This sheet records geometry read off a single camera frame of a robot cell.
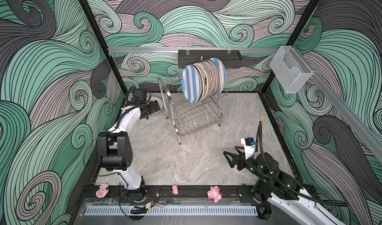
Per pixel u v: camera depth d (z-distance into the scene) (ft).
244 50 3.14
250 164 2.04
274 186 1.70
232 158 2.08
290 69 2.62
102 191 2.35
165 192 2.44
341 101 2.01
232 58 3.11
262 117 3.41
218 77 2.54
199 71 2.23
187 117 3.31
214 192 2.34
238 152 2.39
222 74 2.40
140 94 2.33
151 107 2.70
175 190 2.39
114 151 1.52
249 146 2.01
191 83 2.45
